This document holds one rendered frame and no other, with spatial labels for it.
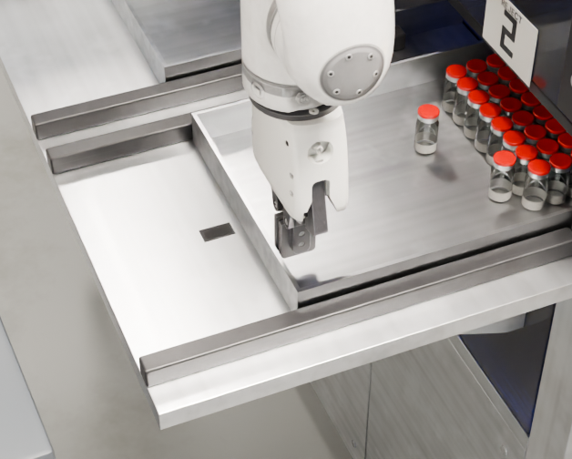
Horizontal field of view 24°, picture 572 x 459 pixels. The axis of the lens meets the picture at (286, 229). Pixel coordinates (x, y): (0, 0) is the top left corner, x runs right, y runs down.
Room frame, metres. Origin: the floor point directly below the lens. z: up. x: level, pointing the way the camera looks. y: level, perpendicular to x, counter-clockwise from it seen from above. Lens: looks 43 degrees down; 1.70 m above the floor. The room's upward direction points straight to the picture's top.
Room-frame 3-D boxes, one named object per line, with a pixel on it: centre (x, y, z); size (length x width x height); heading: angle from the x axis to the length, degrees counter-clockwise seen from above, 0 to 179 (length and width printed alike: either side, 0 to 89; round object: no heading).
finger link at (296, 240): (0.81, -0.01, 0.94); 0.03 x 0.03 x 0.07; 23
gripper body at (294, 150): (0.83, -0.01, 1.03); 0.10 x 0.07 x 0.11; 23
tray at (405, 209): (0.95, -0.12, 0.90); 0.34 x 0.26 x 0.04; 113
